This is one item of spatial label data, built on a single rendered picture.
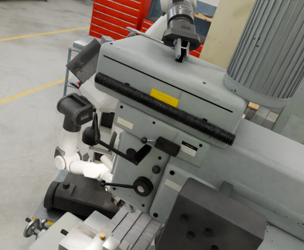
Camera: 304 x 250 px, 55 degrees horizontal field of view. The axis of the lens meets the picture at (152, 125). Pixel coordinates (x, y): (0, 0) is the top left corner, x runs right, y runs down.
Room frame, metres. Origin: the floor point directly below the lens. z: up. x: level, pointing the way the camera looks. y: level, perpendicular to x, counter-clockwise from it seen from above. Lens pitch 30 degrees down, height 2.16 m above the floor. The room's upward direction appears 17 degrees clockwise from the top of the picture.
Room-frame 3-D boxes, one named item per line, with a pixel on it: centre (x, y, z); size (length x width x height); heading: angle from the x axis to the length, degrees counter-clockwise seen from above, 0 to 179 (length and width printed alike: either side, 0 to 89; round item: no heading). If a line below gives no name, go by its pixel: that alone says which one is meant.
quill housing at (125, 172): (0.91, -0.03, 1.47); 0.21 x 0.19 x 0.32; 162
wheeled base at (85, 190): (1.74, 0.29, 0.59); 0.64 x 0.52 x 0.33; 2
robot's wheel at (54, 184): (1.48, 0.54, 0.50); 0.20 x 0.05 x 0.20; 2
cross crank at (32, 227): (1.06, 0.45, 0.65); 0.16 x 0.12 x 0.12; 72
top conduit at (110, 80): (0.76, -0.01, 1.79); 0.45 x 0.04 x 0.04; 72
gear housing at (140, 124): (0.90, -0.06, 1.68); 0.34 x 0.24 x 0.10; 72
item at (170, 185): (0.85, -0.21, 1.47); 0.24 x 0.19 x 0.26; 162
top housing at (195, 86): (0.91, -0.04, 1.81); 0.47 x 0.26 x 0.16; 72
